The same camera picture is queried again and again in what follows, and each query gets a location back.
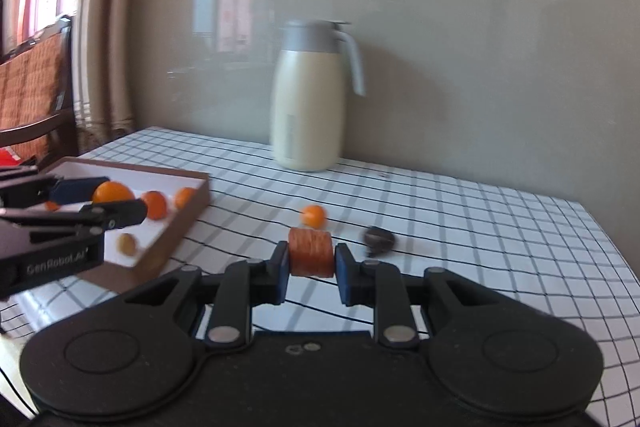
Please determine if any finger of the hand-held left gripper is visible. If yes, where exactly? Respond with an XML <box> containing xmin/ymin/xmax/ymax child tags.
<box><xmin>0</xmin><ymin>198</ymin><xmax>149</xmax><ymax>233</ymax></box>
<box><xmin>0</xmin><ymin>166</ymin><xmax>111</xmax><ymax>210</ymax></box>

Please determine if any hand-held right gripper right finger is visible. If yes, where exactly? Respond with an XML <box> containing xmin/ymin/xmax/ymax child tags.
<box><xmin>334</xmin><ymin>243</ymin><xmax>502</xmax><ymax>349</ymax></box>

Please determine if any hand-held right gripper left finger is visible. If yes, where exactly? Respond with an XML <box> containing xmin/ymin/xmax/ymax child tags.
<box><xmin>124</xmin><ymin>240</ymin><xmax>292</xmax><ymax>349</ymax></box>

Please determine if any cylindrical carrot piece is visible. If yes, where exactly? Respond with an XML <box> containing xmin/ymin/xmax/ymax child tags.
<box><xmin>288</xmin><ymin>228</ymin><xmax>334</xmax><ymax>278</ymax></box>

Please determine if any brown cardboard box white inside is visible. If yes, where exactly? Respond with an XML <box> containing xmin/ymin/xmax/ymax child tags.
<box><xmin>37</xmin><ymin>157</ymin><xmax>211</xmax><ymax>295</ymax></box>

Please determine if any dark wrinkled fruit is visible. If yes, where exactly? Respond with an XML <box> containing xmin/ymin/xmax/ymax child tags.
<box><xmin>363</xmin><ymin>227</ymin><xmax>397</xmax><ymax>257</ymax></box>

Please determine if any small orange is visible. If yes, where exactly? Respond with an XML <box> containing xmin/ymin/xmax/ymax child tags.
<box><xmin>301</xmin><ymin>205</ymin><xmax>328</xmax><ymax>229</ymax></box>

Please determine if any wooden chair checked cushion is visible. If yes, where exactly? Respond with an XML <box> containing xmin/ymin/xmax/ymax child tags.
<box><xmin>0</xmin><ymin>13</ymin><xmax>81</xmax><ymax>170</ymax></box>

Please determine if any white black checked tablecloth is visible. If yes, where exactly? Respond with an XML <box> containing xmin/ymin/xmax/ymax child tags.
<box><xmin>0</xmin><ymin>127</ymin><xmax>640</xmax><ymax>427</ymax></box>

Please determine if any beige curtain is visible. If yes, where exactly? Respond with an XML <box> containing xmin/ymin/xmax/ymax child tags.
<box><xmin>70</xmin><ymin>0</ymin><xmax>138</xmax><ymax>155</ymax></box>

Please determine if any cream thermos jug grey lid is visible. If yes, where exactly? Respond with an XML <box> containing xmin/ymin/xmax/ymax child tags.
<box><xmin>270</xmin><ymin>19</ymin><xmax>367</xmax><ymax>172</ymax></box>

